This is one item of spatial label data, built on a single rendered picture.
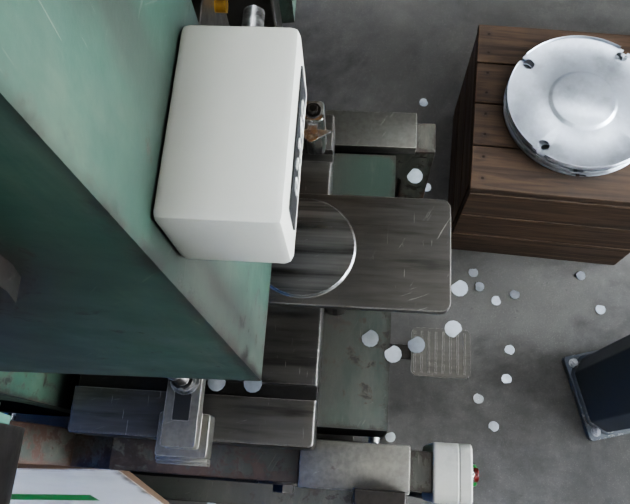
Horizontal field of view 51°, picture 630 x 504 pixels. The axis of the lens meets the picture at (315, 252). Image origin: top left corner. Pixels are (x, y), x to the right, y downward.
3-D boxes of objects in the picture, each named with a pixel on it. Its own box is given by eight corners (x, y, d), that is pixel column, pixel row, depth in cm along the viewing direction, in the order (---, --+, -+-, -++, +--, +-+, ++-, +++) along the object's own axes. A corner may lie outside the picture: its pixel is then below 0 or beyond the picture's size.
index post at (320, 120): (327, 135, 91) (324, 97, 82) (325, 154, 90) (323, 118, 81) (306, 134, 91) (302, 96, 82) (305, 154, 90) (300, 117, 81)
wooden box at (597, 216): (612, 123, 167) (677, 37, 134) (615, 265, 155) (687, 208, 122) (453, 110, 171) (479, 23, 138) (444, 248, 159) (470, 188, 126)
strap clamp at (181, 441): (225, 326, 83) (209, 306, 73) (209, 466, 77) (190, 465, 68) (178, 324, 83) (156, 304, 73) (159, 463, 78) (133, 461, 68)
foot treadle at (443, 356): (466, 335, 141) (470, 330, 136) (466, 382, 137) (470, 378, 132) (194, 320, 144) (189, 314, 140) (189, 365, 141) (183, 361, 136)
